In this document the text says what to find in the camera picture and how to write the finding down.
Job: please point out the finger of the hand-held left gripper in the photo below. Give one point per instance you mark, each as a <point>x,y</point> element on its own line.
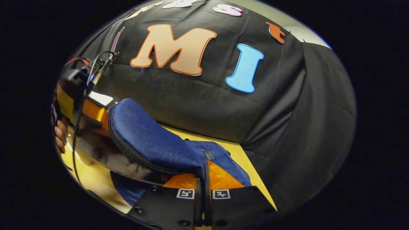
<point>96,111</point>

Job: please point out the black backdrop cloth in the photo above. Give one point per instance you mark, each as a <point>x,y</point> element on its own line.
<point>198,105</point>

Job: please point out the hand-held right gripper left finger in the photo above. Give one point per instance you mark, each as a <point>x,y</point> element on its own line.
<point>169,207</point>

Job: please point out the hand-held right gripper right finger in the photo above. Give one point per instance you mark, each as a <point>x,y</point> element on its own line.
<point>236,207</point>

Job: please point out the blue schoolbag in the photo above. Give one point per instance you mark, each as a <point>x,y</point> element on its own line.
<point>143,127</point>

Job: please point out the black book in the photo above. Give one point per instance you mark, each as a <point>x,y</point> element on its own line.
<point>108,156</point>

